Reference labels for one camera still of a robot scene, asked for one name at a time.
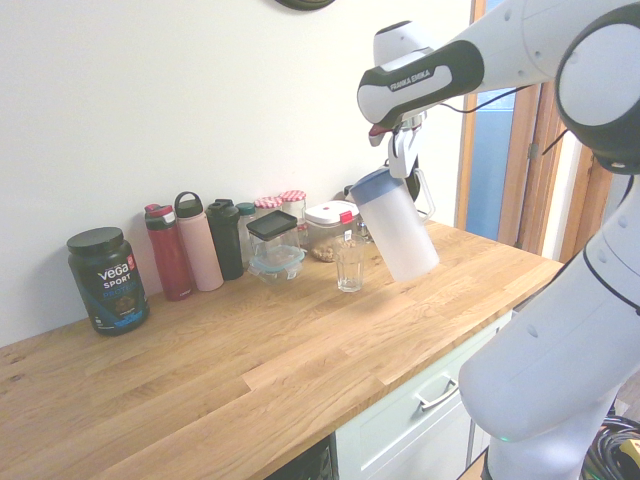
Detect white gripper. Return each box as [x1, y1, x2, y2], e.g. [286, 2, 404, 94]
[387, 127, 421, 180]

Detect pink bottle with black cap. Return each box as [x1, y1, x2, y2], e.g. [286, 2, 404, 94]
[173, 190, 225, 293]

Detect glass container with teal lid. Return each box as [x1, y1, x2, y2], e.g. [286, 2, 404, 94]
[248, 245, 306, 286]

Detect metal drawer handle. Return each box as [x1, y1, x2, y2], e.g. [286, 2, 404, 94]
[413, 374, 464, 412]

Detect dark under-counter appliance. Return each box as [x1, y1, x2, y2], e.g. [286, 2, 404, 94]
[277, 433, 335, 480]

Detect glass kettle with black handle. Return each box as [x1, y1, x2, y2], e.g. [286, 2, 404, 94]
[383, 157, 424, 202]

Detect wooden door frame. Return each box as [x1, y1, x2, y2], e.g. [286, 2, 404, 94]
[454, 0, 601, 261]

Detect pale green cabinet drawer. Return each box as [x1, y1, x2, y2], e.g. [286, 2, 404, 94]
[334, 309, 516, 480]

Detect red water bottle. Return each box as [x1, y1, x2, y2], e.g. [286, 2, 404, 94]
[143, 202, 194, 303]

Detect container with white clip lid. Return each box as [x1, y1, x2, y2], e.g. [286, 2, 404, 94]
[303, 202, 362, 264]

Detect clear pitcher with blue lid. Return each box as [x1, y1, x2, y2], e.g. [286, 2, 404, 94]
[348, 167, 441, 284]

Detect square container with black lid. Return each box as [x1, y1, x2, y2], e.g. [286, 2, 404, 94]
[246, 209, 301, 262]

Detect clear bottle with teal cap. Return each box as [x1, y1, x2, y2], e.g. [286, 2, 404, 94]
[235, 201, 258, 269]

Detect clear drinking glass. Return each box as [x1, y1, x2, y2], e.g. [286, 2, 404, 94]
[335, 238, 365, 294]

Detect coiled black cables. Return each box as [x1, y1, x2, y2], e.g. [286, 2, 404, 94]
[582, 414, 640, 480]

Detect black round wall clock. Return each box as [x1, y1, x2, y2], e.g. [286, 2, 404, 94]
[273, 0, 337, 11]

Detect black Vega protein tub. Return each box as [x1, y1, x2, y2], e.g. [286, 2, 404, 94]
[66, 226, 151, 337]

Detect thin black cable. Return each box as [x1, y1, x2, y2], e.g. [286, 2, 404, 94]
[438, 83, 532, 114]

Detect black shaker bottle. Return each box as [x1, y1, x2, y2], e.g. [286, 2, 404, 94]
[205, 198, 245, 281]

